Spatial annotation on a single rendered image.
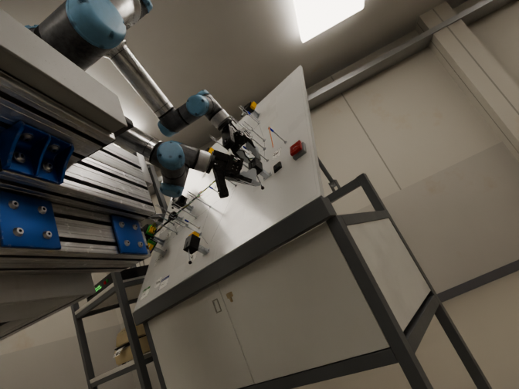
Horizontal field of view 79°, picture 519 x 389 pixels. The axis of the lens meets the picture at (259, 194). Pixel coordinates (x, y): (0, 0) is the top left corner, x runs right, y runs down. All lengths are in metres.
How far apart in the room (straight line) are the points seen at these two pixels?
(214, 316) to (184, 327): 0.20
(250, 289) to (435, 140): 2.93
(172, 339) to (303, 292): 0.76
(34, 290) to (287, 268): 0.74
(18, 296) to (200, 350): 0.99
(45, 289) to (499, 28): 4.47
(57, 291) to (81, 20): 0.53
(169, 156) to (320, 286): 0.62
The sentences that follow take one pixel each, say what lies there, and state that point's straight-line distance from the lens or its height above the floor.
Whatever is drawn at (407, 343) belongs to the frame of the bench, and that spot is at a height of 0.39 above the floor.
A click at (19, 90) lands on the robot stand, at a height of 0.99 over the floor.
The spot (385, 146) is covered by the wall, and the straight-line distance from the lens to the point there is 3.67.
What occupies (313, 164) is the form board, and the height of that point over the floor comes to 1.00.
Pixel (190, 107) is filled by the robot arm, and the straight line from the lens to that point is 1.21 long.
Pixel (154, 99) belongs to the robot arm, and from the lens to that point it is 1.25.
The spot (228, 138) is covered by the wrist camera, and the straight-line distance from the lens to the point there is 1.24.
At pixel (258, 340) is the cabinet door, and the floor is 0.54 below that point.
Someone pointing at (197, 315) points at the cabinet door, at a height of 0.72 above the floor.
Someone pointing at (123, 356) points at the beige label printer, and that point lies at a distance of 2.01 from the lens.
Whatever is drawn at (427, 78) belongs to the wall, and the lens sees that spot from 4.07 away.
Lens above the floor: 0.65
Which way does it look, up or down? 18 degrees up
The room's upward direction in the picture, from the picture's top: 24 degrees counter-clockwise
